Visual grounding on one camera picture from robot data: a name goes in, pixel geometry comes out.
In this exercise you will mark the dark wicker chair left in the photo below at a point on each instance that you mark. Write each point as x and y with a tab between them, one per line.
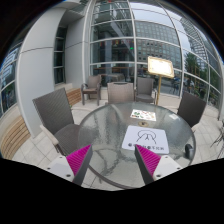
57	121

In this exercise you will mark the golden menu stand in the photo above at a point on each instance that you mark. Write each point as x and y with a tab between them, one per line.
161	68

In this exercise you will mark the dark wicker chair right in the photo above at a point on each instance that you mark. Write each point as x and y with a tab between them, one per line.
191	109

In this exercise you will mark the round glass table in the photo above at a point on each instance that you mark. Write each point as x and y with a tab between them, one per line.
114	130

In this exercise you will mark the white mouse pad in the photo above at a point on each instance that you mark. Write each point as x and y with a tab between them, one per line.
149	138

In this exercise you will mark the wicker chair far left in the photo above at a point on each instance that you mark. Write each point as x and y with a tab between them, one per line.
93	86

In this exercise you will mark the dark wicker chair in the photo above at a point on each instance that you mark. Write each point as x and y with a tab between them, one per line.
191	109
57	121

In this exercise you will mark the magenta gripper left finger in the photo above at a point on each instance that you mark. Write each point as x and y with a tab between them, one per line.
72	167

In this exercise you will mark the wicker chair far right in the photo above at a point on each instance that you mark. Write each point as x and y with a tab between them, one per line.
144	90

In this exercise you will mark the wicker chair behind table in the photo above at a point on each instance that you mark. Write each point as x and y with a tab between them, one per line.
120	92

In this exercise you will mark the colourful menu card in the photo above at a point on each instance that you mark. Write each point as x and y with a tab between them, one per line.
141	114

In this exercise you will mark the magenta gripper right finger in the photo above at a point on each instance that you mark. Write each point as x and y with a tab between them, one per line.
153	166

